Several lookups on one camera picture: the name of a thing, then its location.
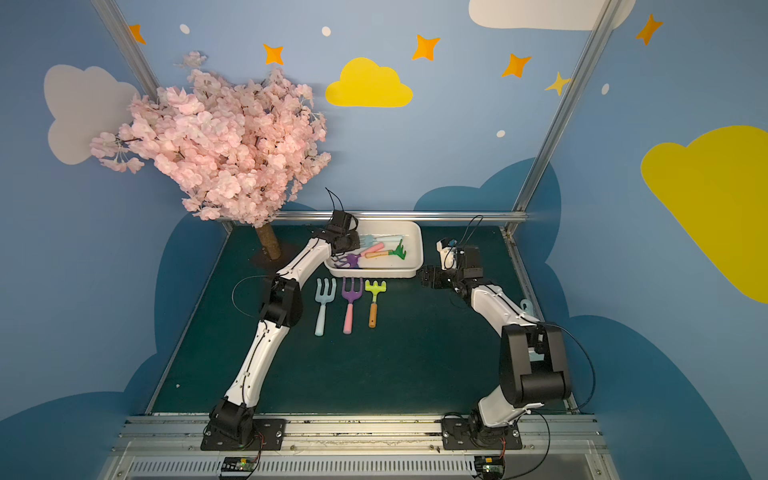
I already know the white plastic storage box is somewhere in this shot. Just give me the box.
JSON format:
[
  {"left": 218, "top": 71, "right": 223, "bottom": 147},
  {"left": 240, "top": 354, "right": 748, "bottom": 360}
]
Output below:
[{"left": 325, "top": 220, "right": 424, "bottom": 279}]

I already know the lime fork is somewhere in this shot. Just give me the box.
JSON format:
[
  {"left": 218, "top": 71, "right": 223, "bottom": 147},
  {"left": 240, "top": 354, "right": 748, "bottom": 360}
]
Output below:
[{"left": 364, "top": 280, "right": 387, "bottom": 329}]

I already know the light blue fork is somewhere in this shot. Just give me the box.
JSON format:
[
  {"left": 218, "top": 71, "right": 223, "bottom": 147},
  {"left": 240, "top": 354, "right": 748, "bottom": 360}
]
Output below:
[
  {"left": 314, "top": 278, "right": 337, "bottom": 337},
  {"left": 359, "top": 234, "right": 403, "bottom": 249}
]

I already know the purple fork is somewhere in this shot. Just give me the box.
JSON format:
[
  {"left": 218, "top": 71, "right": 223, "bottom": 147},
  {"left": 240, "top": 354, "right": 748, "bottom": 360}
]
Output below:
[{"left": 342, "top": 277, "right": 364, "bottom": 335}]

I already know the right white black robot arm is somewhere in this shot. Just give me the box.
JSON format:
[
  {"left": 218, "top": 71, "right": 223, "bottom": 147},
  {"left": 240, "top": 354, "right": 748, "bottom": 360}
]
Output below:
[{"left": 421, "top": 238, "right": 572, "bottom": 428}]

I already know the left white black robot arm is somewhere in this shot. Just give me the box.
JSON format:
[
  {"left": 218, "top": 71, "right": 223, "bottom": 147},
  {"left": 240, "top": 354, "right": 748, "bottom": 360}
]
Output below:
[{"left": 201, "top": 210, "right": 360, "bottom": 451}]

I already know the light blue dustpan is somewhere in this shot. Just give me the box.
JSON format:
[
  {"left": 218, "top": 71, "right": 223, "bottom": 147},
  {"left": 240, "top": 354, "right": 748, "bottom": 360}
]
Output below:
[{"left": 520, "top": 298, "right": 536, "bottom": 317}]

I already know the pink cherry blossom tree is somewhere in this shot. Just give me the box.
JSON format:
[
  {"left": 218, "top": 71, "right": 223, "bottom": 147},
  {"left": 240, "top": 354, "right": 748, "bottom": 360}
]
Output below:
[{"left": 90, "top": 51, "right": 331, "bottom": 264}]

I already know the right control board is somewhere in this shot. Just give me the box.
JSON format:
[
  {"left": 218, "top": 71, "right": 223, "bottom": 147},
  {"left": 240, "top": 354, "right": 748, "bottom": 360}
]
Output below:
[{"left": 473, "top": 455, "right": 506, "bottom": 480}]

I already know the control board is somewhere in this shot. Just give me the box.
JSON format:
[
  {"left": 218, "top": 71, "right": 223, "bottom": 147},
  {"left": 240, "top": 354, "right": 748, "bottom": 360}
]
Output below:
[
  {"left": 473, "top": 455, "right": 506, "bottom": 480},
  {"left": 219, "top": 456, "right": 261, "bottom": 479}
]

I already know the left control board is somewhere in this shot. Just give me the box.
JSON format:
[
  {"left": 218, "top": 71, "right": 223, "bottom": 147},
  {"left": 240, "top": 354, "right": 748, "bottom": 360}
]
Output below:
[{"left": 219, "top": 456, "right": 261, "bottom": 479}]

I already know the purple rake, pink handle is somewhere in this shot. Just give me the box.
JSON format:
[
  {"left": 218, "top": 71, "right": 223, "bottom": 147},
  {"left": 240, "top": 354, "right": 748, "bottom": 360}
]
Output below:
[{"left": 332, "top": 242, "right": 384, "bottom": 269}]

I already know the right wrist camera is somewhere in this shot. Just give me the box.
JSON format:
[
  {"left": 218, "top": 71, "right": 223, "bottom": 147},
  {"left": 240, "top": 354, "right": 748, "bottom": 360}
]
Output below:
[{"left": 436, "top": 238, "right": 458, "bottom": 270}]

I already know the green rake, wooden handle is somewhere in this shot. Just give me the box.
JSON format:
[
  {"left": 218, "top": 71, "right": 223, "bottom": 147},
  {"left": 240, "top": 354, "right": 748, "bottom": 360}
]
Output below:
[{"left": 362, "top": 239, "right": 407, "bottom": 260}]

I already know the aluminium frame back bar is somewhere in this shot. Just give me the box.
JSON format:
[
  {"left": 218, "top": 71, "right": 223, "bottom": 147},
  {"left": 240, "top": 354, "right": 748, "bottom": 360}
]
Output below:
[{"left": 273, "top": 210, "right": 527, "bottom": 224}]

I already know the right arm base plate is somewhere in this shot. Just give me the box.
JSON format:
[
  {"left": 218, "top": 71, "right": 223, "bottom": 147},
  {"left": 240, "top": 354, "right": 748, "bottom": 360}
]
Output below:
[{"left": 440, "top": 416, "right": 523, "bottom": 451}]

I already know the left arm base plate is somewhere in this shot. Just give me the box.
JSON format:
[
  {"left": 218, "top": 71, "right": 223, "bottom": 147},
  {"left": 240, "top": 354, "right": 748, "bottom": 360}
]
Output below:
[{"left": 200, "top": 417, "right": 287, "bottom": 452}]

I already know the aluminium rail front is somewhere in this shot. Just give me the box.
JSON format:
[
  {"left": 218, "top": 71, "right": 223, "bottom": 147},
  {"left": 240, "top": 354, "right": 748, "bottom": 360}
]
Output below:
[{"left": 99, "top": 414, "right": 619, "bottom": 479}]

